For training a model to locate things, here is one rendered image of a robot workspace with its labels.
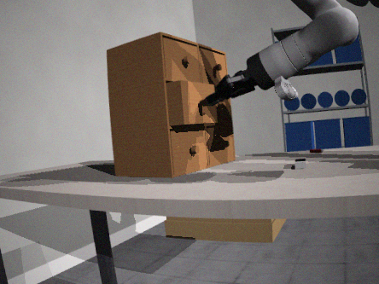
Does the small wooden chest of drawers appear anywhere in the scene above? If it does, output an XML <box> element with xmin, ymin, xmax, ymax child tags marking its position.
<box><xmin>107</xmin><ymin>32</ymin><xmax>236</xmax><ymax>178</ymax></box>

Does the black and white eraser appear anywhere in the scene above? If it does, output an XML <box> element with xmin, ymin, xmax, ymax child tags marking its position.
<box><xmin>295</xmin><ymin>159</ymin><xmax>306</xmax><ymax>169</ymax></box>

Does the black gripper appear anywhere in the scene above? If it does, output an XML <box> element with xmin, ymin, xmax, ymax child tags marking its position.
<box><xmin>205</xmin><ymin>52</ymin><xmax>275</xmax><ymax>106</ymax></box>

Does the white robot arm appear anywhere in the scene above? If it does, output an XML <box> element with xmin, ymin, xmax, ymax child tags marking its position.
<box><xmin>259</xmin><ymin>0</ymin><xmax>359</xmax><ymax>101</ymax></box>

